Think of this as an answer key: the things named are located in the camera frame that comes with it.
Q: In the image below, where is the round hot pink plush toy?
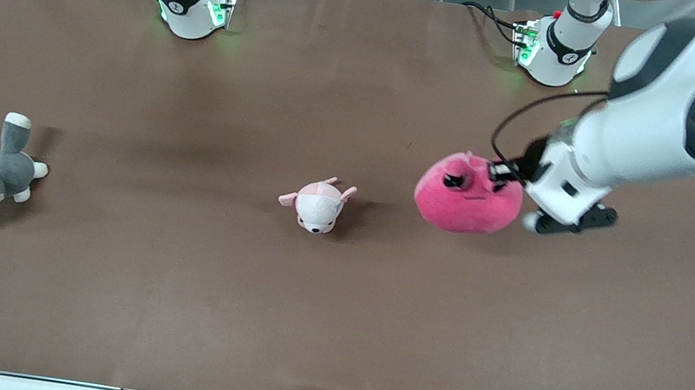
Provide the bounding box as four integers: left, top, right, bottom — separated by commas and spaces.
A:
410, 145, 530, 241

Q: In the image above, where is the light pink white puppy plush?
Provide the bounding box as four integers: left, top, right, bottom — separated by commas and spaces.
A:
274, 170, 359, 239

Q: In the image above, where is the brown table cover sheet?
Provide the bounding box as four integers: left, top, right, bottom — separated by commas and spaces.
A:
0, 0, 695, 390

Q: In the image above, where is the black left arm base cable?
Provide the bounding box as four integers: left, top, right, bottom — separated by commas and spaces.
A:
457, 0, 528, 47

